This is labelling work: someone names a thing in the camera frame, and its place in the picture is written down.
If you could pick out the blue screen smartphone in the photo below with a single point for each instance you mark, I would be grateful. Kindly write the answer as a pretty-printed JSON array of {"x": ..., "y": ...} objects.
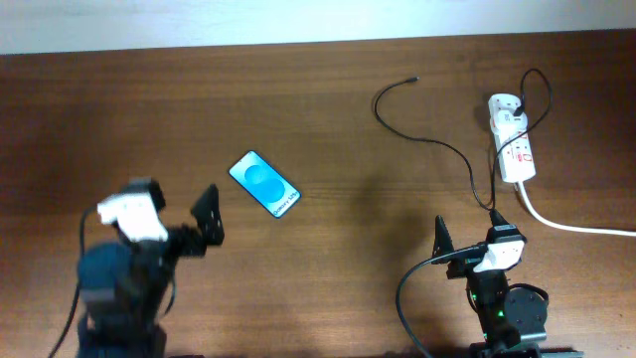
[{"x": 265, "y": 184}]

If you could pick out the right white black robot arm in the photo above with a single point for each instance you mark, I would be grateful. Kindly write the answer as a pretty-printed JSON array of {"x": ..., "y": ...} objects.
[{"x": 512, "y": 316}]

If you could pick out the white USB charger adapter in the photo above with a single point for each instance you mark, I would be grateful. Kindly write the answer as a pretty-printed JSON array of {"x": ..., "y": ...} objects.
[{"x": 505, "y": 121}]

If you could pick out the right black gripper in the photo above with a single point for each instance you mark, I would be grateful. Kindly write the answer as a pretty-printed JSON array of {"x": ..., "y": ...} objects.
[{"x": 462, "y": 265}]

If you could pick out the white power strip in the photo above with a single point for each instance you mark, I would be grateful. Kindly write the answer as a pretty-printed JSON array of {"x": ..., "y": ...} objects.
[{"x": 515, "y": 155}]

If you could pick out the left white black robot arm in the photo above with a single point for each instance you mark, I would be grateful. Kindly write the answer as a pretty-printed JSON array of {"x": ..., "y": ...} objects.
[{"x": 122, "y": 283}]

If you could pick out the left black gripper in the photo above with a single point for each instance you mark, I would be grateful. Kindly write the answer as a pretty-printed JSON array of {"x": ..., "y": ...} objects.
[{"x": 193, "y": 247}]

